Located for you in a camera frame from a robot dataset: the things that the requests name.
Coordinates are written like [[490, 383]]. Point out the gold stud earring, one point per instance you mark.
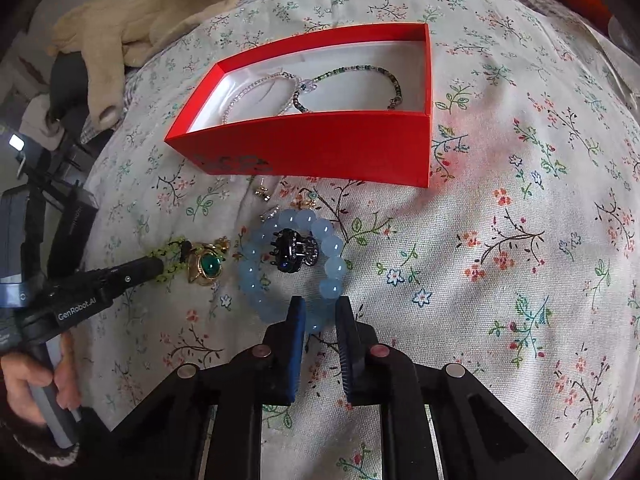
[[261, 191]]

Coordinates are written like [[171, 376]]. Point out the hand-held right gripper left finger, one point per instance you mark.
[[297, 350]]

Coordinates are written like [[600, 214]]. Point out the white cloth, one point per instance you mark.
[[40, 120]]

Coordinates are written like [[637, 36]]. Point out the floral bedsheet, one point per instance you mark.
[[500, 260]]

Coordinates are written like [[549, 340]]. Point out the red cardboard box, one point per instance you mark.
[[325, 145]]

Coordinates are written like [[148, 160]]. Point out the black metal stand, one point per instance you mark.
[[45, 180]]

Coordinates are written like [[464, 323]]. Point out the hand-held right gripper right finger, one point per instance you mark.
[[345, 355]]

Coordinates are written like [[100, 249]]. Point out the small lamp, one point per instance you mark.
[[17, 142]]

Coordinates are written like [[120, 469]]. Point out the silver earring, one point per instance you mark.
[[270, 213]]

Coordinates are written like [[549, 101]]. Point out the beige knit sweater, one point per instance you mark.
[[140, 10]]

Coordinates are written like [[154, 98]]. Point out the black chair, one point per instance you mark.
[[70, 85]]

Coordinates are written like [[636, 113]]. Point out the person's left hand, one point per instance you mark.
[[25, 385]]

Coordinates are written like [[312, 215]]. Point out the black hair claw clip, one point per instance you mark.
[[295, 252]]

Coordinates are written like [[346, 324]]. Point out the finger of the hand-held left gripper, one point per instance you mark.
[[130, 274]]

